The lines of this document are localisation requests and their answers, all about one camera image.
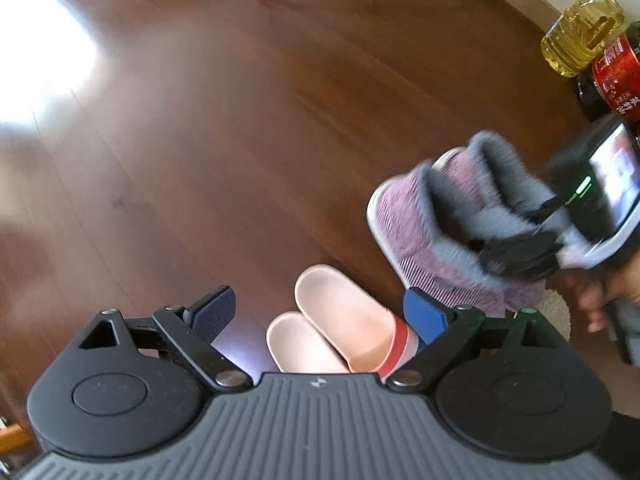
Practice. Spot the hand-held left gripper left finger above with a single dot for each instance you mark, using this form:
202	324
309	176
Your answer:
216	310

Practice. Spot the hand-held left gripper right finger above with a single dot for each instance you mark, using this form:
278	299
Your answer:
425	314

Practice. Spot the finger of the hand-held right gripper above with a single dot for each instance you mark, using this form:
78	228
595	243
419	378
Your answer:
550	209
522	257

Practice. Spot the purple knit boot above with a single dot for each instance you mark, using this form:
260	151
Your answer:
425	240

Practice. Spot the pink striped slide sandal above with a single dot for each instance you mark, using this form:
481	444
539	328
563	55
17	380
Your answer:
295	345
340	305

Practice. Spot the person's right hand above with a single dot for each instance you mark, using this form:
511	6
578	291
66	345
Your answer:
600	300

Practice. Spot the dark red-labelled soda bottle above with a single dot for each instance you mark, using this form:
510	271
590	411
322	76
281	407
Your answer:
617	75

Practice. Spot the yellow cooking oil bottle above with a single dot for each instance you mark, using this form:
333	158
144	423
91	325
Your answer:
580	30

